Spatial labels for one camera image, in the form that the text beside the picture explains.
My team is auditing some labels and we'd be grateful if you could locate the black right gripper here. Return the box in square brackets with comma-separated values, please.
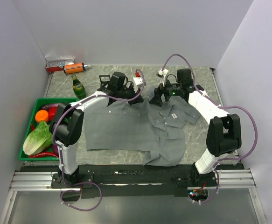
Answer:
[149, 76, 182, 107]

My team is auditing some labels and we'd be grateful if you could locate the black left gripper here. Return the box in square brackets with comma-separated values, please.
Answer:
[118, 83, 145, 106]

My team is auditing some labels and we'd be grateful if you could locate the toy napa cabbage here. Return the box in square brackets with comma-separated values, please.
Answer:
[22, 121, 52, 156]

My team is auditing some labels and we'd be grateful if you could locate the aluminium rail frame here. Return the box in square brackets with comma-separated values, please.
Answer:
[9, 170, 256, 191]

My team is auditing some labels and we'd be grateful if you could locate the green plastic basket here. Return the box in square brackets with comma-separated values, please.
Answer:
[19, 98, 78, 161]

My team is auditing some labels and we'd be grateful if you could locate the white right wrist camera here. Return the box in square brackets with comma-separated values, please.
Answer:
[156, 69, 169, 85]

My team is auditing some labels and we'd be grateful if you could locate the green glass bottle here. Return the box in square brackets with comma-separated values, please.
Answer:
[71, 74, 86, 100]

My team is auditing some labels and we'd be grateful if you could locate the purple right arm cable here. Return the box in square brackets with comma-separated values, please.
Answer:
[162, 54, 259, 206]

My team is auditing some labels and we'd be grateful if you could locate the orange toy pumpkin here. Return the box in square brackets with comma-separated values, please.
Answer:
[35, 110, 49, 124]

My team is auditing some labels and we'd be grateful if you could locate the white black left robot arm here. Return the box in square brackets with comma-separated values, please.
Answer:
[49, 69, 146, 188]

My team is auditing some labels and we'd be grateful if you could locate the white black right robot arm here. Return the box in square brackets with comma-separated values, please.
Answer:
[150, 69, 242, 186]

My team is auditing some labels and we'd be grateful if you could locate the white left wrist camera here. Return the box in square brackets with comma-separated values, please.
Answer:
[133, 72, 143, 92]

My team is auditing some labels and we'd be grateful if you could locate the black wire frame stand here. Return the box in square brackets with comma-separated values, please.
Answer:
[99, 75, 111, 89]

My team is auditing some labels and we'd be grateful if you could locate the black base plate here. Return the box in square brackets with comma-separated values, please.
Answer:
[50, 163, 244, 199]

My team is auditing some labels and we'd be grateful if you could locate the red white carton box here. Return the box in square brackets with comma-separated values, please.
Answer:
[46, 59, 74, 73]

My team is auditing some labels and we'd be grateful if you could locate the grey button-up shirt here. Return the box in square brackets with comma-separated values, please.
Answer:
[79, 90, 200, 167]

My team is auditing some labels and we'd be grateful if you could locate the orange cylinder tool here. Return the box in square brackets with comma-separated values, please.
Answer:
[63, 63, 91, 75]

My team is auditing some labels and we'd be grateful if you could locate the red toy chili pepper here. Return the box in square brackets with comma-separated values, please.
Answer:
[29, 152, 58, 158]

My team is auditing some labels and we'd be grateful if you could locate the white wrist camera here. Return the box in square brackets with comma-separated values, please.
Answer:
[133, 72, 143, 92]
[156, 69, 169, 85]

